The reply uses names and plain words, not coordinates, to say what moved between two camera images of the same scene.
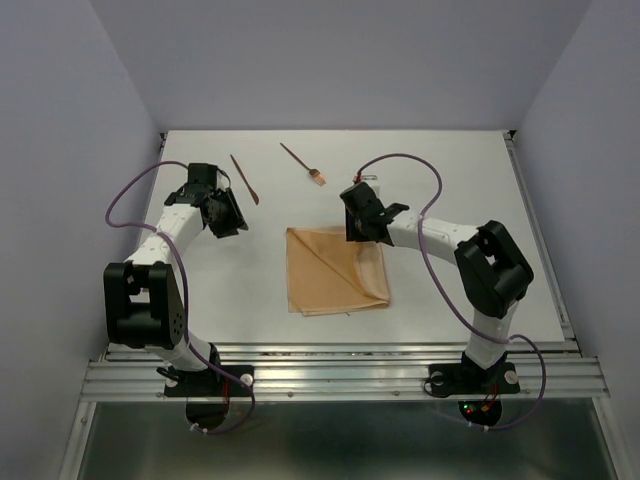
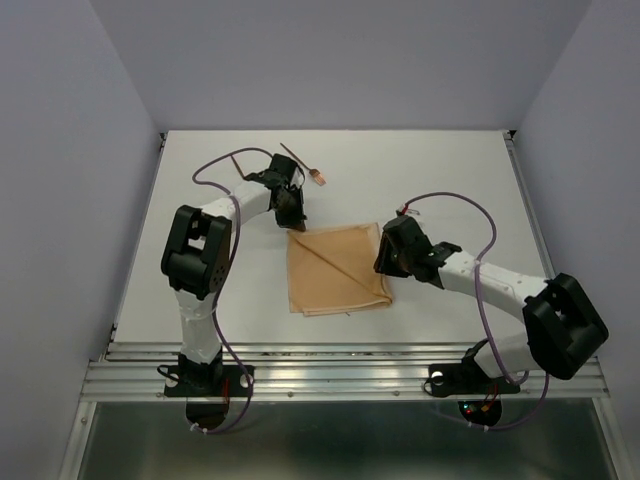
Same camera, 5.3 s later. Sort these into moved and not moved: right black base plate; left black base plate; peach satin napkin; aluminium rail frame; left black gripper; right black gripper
Moved: left black gripper; right black gripper
Not moved: right black base plate; aluminium rail frame; left black base plate; peach satin napkin
